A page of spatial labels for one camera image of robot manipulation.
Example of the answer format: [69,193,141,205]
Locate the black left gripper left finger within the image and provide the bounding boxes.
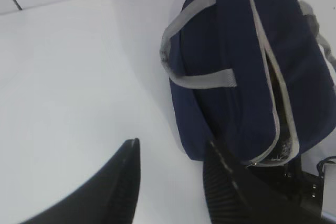
[26,138,141,223]

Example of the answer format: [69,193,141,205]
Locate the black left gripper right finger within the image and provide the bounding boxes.
[203,142,335,223]

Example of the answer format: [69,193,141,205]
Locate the navy blue lunch bag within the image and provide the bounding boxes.
[160,0,335,166]

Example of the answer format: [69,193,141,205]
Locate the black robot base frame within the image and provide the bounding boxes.
[249,156,335,217]

